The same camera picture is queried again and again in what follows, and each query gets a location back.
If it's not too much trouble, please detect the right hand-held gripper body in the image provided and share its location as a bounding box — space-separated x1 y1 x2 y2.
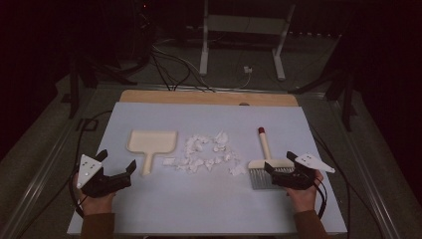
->
272 152 336 191

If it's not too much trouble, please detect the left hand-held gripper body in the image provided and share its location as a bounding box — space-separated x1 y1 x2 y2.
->
77 153 132 199

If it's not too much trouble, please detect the cream brush with red cap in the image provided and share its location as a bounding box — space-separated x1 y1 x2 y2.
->
248 126 297 191

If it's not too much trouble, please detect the cream plastic dustpan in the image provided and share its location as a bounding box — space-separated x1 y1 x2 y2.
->
126 129 179 176

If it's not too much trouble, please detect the pile of white paper scraps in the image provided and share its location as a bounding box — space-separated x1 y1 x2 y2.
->
162 130 248 177

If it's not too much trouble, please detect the person's right hand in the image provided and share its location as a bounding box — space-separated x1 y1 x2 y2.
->
287 170 324 213

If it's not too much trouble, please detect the person's left hand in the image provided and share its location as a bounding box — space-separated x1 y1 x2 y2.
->
73 172 117 217

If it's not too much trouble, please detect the black metal stand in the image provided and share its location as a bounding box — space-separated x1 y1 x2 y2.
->
68 56 138 120
288 68 358 132

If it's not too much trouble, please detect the pale blue table mat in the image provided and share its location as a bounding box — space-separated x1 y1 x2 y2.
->
67 102 347 236

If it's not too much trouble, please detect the wooden table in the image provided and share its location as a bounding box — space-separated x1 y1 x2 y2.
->
118 89 299 108

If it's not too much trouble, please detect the white metal stand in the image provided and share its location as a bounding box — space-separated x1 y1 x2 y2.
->
198 0 297 82

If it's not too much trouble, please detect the left hand-held gripper cable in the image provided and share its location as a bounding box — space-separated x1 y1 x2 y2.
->
68 170 86 219

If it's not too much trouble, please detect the hand-held gripper cable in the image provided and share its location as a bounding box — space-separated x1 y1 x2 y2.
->
68 170 86 219
314 177 328 220

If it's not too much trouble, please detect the long thin black cable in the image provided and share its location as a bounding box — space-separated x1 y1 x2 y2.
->
16 110 113 239
310 124 352 239

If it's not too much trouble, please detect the right hand-held gripper cable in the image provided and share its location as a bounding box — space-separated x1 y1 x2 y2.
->
314 177 328 220

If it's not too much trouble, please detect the black rectangular bracket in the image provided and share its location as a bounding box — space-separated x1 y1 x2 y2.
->
76 118 100 131

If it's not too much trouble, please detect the grey metal rail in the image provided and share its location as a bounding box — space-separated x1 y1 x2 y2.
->
0 88 101 239
326 98 403 239

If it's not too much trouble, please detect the white cable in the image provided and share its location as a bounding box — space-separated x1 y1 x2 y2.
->
212 71 252 93

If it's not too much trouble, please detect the bundle of black cables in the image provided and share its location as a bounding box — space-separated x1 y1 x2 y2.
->
150 43 215 93

